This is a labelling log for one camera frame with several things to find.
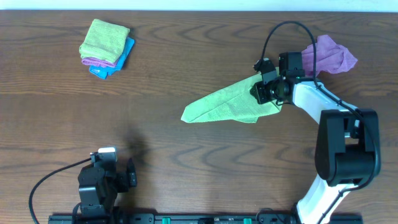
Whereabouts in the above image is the green microfibre cloth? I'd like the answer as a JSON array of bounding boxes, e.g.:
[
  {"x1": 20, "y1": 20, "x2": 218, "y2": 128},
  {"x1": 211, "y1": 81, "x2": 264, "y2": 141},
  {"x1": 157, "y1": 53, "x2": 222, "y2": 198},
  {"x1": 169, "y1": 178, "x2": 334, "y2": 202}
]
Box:
[{"x1": 181, "y1": 73, "x2": 282, "y2": 123}]

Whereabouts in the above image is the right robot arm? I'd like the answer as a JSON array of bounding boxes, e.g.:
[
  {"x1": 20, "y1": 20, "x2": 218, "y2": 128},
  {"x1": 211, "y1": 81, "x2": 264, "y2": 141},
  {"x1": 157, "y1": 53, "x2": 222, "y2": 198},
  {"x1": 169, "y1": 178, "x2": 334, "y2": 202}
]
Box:
[{"x1": 251, "y1": 52, "x2": 381, "y2": 223}]

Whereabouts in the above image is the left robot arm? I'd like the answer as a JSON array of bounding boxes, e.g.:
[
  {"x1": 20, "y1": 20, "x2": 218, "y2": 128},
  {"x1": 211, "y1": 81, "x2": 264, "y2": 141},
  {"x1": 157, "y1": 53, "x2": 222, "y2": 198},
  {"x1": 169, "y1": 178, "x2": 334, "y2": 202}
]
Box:
[{"x1": 78, "y1": 159, "x2": 137, "y2": 220}]

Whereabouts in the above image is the crumpled purple cloth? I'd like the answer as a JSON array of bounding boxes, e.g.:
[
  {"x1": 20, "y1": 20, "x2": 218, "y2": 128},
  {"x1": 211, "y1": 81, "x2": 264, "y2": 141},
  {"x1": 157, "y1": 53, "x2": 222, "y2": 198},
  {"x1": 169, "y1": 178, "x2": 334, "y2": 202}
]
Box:
[{"x1": 302, "y1": 35, "x2": 358, "y2": 77}]

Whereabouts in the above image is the folded blue cloth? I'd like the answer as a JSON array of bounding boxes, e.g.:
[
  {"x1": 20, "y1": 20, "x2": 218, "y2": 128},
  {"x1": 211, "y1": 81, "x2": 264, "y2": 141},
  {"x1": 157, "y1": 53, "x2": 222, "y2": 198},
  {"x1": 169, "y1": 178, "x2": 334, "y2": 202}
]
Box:
[{"x1": 89, "y1": 37, "x2": 135, "y2": 80}]

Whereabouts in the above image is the folded pink cloth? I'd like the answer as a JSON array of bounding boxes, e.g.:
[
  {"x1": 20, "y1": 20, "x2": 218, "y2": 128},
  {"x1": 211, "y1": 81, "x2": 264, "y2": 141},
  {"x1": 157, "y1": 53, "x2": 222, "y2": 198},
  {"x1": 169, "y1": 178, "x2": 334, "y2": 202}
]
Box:
[{"x1": 81, "y1": 57, "x2": 118, "y2": 68}]

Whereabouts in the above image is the folded green cloth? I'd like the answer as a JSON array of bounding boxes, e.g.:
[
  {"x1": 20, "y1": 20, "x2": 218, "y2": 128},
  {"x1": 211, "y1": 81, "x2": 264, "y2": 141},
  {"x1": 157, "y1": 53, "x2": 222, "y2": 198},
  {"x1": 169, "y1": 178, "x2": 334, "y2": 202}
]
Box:
[{"x1": 79, "y1": 19, "x2": 130, "y2": 63}]

